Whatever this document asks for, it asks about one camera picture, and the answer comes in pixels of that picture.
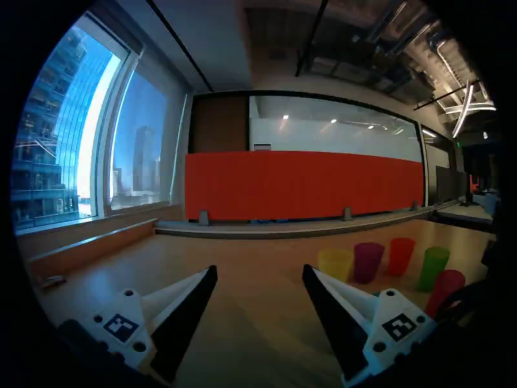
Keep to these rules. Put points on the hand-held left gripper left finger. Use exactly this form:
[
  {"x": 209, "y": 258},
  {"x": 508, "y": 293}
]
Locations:
[{"x": 128, "y": 311}]

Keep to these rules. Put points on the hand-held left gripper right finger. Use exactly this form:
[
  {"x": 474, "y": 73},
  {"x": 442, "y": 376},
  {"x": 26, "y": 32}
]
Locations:
[{"x": 398, "y": 313}]

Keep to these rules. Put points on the red plastic cup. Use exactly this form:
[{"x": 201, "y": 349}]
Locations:
[{"x": 446, "y": 289}]

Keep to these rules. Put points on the orange plastic cup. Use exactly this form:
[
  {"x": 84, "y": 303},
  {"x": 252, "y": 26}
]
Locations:
[{"x": 401, "y": 256}]

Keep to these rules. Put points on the green plastic cup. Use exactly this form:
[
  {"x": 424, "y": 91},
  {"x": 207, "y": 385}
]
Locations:
[{"x": 433, "y": 268}]

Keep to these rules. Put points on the purple plastic cup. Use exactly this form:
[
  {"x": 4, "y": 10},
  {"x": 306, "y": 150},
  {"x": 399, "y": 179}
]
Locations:
[{"x": 367, "y": 262}]

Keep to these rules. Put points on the yellow plastic cup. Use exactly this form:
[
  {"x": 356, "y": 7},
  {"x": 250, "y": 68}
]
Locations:
[{"x": 334, "y": 263}]

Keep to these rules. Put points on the grey desk screen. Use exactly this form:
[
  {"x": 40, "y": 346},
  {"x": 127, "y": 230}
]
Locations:
[{"x": 450, "y": 184}]

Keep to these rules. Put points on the red desk screen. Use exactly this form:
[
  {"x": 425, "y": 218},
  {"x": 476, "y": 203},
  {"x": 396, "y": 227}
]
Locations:
[{"x": 299, "y": 186}]

